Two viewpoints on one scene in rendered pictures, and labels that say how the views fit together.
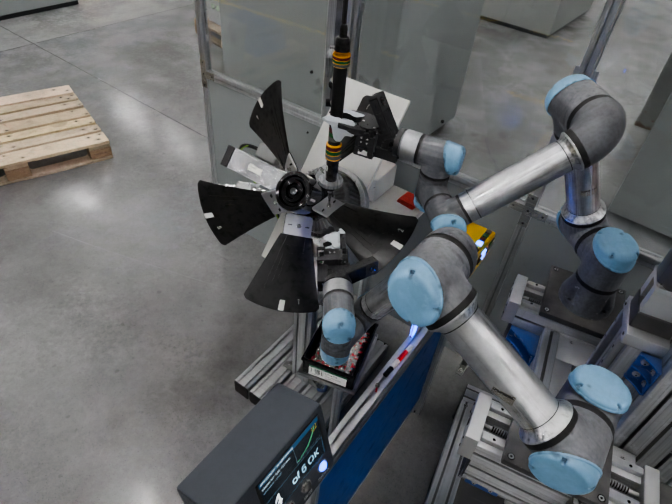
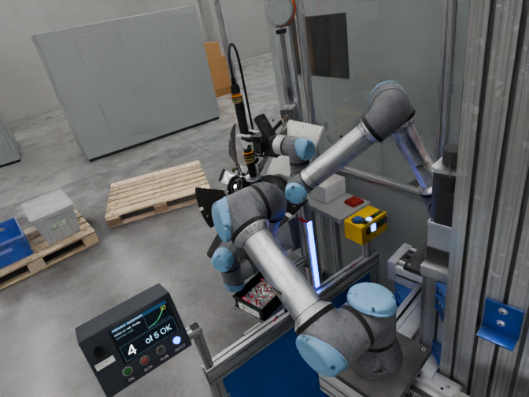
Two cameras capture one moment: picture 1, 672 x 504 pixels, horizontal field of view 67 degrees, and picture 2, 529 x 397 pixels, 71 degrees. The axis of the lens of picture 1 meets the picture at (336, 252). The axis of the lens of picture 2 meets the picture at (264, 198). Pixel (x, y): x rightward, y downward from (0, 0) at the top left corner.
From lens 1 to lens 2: 70 cm
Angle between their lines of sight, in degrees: 27
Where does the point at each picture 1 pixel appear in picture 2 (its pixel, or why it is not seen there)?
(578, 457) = (317, 339)
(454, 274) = (244, 205)
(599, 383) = (367, 293)
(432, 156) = (289, 148)
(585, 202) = (423, 175)
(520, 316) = (399, 274)
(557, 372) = (414, 315)
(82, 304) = (172, 281)
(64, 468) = not seen: hidden behind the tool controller
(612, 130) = (390, 109)
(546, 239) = not seen: hidden behind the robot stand
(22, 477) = not seen: hidden behind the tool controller
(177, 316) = (222, 291)
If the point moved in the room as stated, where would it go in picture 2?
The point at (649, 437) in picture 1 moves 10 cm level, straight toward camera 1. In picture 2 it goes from (465, 366) to (433, 380)
